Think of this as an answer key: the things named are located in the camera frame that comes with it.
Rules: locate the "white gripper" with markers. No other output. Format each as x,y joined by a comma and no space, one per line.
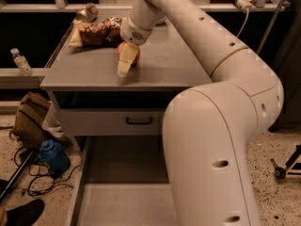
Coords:
133,32

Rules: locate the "red apple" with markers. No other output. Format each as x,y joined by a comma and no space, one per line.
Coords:
128,52

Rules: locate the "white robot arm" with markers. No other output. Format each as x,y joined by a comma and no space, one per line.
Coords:
206,128

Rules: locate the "closed grey top drawer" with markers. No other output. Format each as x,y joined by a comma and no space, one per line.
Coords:
108,122

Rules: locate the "grey drawer cabinet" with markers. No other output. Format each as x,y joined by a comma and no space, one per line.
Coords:
86,78

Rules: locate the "open middle drawer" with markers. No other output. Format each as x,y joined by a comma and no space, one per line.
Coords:
122,181

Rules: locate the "brown chip bag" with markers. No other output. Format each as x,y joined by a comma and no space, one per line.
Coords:
106,32

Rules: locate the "white ceramic bowl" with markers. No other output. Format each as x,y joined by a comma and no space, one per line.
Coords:
161,20

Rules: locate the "tipped metal can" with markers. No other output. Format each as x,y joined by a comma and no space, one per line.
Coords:
88,14

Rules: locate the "clear plastic water bottle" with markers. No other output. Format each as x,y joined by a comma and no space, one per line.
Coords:
21,62

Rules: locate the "white power adapter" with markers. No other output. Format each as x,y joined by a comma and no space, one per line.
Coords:
243,0

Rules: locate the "brown backpack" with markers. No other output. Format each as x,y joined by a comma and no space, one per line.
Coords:
29,118

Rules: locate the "blue water jug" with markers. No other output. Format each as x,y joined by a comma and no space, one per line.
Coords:
52,153

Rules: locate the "metal tripod pole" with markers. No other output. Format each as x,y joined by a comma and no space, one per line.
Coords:
272,19

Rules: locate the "black wheeled stand leg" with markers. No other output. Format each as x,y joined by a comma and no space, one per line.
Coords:
292,166

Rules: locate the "black shoe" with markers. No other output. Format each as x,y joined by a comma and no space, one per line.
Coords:
27,214

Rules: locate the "black drawer handle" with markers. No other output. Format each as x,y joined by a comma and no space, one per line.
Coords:
139,121

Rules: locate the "grey ledge rail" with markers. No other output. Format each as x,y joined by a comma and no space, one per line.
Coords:
13,79

